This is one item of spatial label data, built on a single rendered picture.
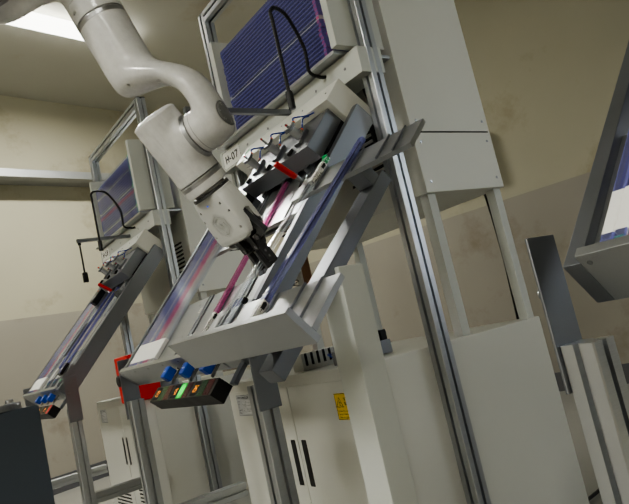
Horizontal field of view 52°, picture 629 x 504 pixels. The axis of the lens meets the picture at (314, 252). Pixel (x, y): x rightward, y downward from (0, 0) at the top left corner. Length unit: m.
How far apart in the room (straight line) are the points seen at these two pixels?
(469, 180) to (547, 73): 2.72
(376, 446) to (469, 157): 0.99
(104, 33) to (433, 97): 0.97
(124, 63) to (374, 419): 0.73
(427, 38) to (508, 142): 2.66
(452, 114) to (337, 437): 0.93
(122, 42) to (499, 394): 1.21
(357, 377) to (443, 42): 1.15
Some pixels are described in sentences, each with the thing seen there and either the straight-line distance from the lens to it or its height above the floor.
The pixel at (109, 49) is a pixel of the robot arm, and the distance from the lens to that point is 1.19.
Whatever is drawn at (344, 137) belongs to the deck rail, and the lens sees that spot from 1.57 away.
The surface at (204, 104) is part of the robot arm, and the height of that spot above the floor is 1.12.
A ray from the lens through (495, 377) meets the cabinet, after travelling 1.74.
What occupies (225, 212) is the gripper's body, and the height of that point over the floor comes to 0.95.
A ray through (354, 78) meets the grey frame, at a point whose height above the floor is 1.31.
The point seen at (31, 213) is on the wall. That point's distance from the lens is 5.49.
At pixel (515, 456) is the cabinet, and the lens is 1.77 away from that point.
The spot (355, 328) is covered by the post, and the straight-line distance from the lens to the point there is 1.10.
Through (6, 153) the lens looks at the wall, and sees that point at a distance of 5.59.
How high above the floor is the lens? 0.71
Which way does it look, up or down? 7 degrees up
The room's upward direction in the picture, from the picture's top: 13 degrees counter-clockwise
